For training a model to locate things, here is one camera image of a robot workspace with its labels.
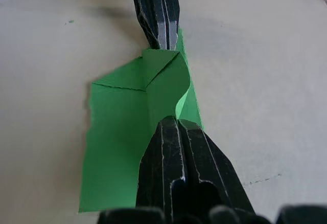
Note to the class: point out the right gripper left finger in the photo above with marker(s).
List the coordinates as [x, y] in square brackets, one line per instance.
[161, 162]

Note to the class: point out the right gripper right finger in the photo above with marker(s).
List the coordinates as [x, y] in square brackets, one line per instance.
[209, 162]

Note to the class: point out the green paper sheet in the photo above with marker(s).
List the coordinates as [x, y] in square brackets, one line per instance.
[115, 132]

